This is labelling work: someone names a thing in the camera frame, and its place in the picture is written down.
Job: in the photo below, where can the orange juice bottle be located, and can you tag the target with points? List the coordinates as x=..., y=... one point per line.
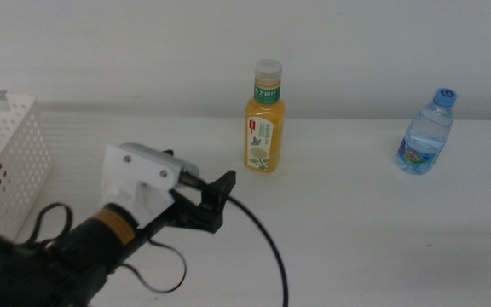
x=264, y=128

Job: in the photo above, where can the white perforated plastic basket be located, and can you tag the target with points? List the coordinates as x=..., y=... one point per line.
x=19, y=140

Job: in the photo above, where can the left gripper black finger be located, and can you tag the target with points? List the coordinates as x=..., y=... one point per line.
x=168, y=152
x=217, y=194

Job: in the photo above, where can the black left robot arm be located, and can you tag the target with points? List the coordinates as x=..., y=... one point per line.
x=79, y=247

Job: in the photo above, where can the clear water bottle blue cap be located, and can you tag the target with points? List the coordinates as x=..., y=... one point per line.
x=424, y=136

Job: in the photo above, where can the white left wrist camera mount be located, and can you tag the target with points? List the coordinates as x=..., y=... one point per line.
x=139, y=179

